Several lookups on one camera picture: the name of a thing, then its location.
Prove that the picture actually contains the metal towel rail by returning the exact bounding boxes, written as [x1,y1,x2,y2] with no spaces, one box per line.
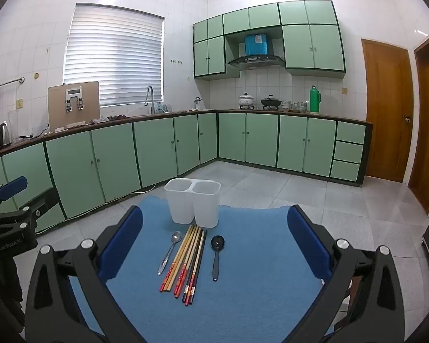
[0,77,25,91]

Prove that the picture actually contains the range hood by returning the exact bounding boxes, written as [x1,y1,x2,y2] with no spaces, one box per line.
[227,33,286,69]

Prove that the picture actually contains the metal spoon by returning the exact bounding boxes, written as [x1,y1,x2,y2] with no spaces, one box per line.
[157,231,182,276]

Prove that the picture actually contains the blue table mat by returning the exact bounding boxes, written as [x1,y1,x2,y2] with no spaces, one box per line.
[69,195,347,343]

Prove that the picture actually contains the green wall cabinets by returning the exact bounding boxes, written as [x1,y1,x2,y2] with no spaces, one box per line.
[193,0,347,81]

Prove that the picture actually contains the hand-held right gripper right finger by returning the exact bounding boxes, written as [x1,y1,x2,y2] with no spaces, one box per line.
[287,205,406,343]

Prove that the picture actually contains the clear plastic container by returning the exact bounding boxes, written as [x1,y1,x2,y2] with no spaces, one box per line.
[8,110,31,143]

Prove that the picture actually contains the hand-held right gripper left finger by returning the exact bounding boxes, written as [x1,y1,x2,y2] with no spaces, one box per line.
[24,205,145,343]

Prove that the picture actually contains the brown wooden door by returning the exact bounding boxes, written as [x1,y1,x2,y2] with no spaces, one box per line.
[361,39,414,184]
[408,33,429,215]

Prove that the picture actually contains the white window blind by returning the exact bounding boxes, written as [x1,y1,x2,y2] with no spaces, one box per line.
[62,3,165,108]

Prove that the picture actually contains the plain bamboo chopstick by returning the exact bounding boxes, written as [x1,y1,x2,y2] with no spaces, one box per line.
[168,226,199,292]
[164,225,196,292]

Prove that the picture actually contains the black spoon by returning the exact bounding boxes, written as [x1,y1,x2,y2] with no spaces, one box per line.
[210,235,226,282]

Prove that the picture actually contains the green thermos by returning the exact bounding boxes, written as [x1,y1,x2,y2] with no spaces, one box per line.
[308,85,321,114]

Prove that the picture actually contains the white two-compartment utensil holder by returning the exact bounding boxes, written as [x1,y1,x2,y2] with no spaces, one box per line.
[164,178,221,229]

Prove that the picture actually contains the green base cabinets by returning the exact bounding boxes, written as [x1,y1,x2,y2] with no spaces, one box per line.
[0,110,374,236]

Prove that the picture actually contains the black red-ended chopstick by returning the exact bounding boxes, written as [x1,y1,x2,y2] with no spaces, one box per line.
[189,230,208,306]
[186,229,206,306]
[182,229,204,304]

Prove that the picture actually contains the metal kitchen faucet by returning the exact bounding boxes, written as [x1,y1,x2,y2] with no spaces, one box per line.
[145,85,156,114]

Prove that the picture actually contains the dark cloth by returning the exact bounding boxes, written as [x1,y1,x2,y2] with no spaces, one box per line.
[88,114,131,125]

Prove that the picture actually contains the electric kettle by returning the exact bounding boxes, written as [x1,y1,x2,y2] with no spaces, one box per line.
[0,122,12,147]

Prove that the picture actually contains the red patterned wooden chopstick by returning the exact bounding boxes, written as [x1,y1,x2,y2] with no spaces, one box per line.
[178,228,203,298]
[160,225,193,292]
[174,227,201,297]

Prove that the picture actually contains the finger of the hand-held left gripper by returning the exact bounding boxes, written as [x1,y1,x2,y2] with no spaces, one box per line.
[19,188,61,234]
[0,176,28,217]

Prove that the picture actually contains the black wok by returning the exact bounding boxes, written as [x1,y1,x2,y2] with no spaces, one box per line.
[260,95,282,111]

